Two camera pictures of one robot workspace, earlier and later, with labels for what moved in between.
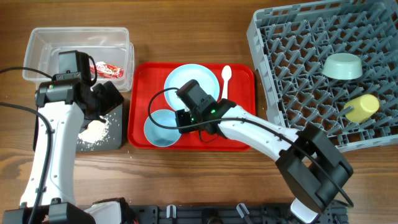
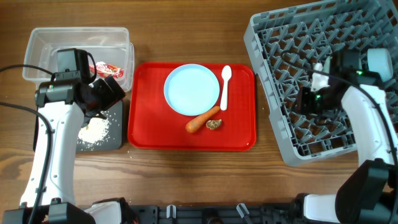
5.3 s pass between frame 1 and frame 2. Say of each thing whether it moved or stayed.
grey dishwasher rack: stayed
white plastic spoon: stayed
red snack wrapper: stayed
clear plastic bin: stayed
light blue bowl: moved
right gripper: moved
